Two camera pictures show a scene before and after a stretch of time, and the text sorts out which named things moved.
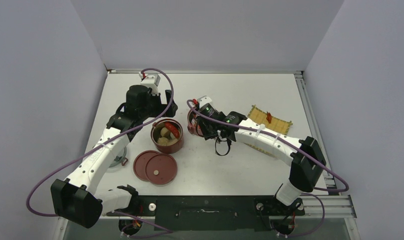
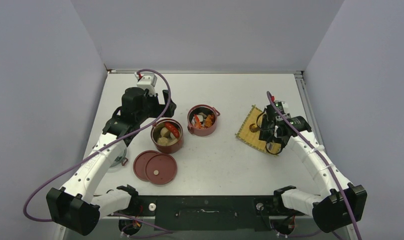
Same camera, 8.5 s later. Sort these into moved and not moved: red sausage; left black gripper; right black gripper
Moved: right black gripper
Not moved: left black gripper; red sausage
